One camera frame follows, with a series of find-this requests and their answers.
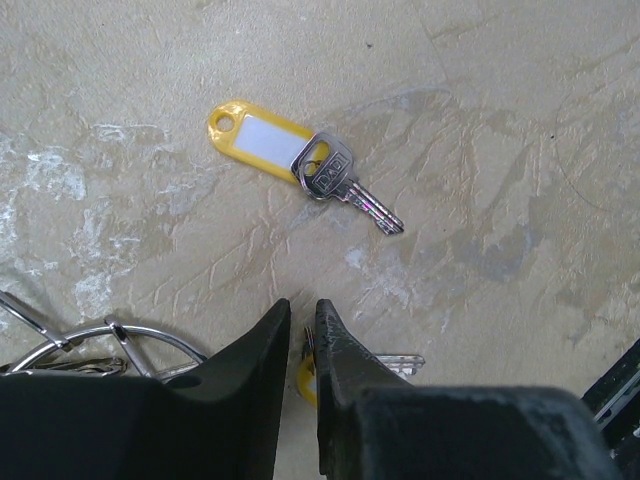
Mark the yellow tag key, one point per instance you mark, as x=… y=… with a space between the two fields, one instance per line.
x=402 y=365
x=319 y=162

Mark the keyring with coloured key tags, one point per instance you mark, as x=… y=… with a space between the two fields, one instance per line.
x=110 y=347

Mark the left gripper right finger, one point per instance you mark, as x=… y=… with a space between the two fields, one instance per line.
x=374 y=425

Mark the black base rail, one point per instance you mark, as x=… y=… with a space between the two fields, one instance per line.
x=614 y=401

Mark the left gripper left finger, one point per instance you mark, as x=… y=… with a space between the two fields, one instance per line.
x=220 y=420

